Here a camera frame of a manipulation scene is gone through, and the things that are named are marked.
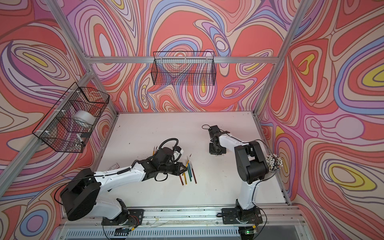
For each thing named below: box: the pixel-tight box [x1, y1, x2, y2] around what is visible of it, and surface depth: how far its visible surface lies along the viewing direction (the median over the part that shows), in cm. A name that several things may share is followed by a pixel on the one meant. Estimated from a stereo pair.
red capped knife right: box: [190, 163, 198, 184], surface depth 90 cm
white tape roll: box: [72, 110, 97, 125], surface depth 76 cm
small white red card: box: [109, 162, 120, 171], surface depth 92 cm
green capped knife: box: [187, 168, 193, 182], surface depth 90 cm
